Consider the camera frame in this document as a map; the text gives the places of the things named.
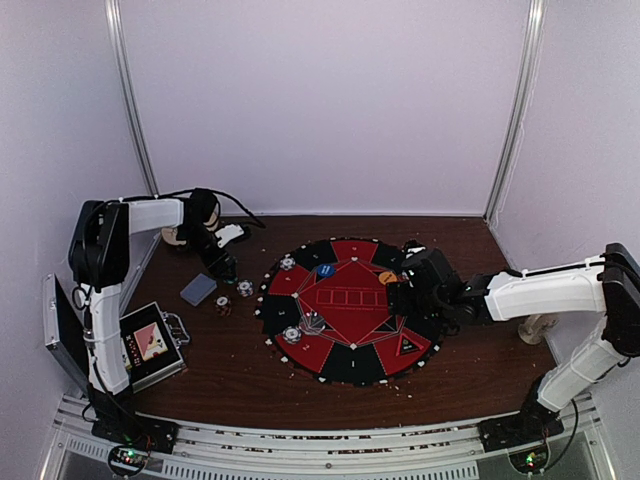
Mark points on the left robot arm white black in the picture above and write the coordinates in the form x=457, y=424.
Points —
x=99, y=258

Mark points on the blue playing card deck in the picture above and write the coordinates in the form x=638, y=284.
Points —
x=198, y=289

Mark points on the blue small blind button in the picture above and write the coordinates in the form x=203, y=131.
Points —
x=325, y=270

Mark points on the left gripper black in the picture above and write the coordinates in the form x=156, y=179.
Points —
x=211, y=261

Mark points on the orange big blind button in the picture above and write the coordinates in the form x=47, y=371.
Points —
x=387, y=277

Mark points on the right aluminium frame post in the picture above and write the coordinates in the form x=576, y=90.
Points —
x=523, y=89

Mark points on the clear acrylic dealer button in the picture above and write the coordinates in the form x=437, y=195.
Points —
x=312, y=323

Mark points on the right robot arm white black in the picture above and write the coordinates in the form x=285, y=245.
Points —
x=606, y=285

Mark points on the round wooden plate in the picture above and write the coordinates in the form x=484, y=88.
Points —
x=170, y=235

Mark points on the aluminium poker case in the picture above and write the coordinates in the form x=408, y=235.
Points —
x=150, y=345

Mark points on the front aluminium rail base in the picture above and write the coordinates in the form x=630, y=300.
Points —
x=450, y=450

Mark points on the black triangle all-in marker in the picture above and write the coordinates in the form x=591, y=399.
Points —
x=407, y=346

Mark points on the left aluminium frame post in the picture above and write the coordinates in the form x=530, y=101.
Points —
x=117, y=37

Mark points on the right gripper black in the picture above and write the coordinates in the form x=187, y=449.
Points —
x=397, y=300

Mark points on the blue white poker chip stack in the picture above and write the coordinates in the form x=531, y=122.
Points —
x=245, y=288

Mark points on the round red black poker mat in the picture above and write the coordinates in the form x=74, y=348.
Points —
x=359, y=343

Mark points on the cream ceramic mug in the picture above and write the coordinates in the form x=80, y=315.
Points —
x=533, y=329

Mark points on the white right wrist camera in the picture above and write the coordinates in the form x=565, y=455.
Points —
x=412, y=247

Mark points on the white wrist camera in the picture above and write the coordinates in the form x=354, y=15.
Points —
x=231, y=233
x=412, y=247

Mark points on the aluminium frame post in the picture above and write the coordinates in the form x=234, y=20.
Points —
x=523, y=89
x=117, y=37

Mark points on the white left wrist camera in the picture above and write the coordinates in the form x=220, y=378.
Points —
x=231, y=233

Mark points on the brown poker chip stack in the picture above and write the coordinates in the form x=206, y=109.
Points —
x=223, y=305

